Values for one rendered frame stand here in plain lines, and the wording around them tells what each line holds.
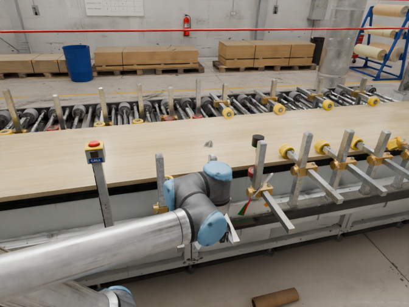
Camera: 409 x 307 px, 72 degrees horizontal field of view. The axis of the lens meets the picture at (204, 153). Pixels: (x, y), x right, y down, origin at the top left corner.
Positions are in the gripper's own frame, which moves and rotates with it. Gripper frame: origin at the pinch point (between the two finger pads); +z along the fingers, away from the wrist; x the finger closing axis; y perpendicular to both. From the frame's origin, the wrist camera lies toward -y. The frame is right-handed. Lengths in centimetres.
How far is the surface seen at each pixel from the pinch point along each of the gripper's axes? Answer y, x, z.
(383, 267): -38, 145, 94
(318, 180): -29, 62, -2
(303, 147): -41, 57, -15
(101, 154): -32, -40, -25
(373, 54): -538, 526, 38
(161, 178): -35.3, -16.2, -8.2
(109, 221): -34, -42, 12
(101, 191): -34, -43, -6
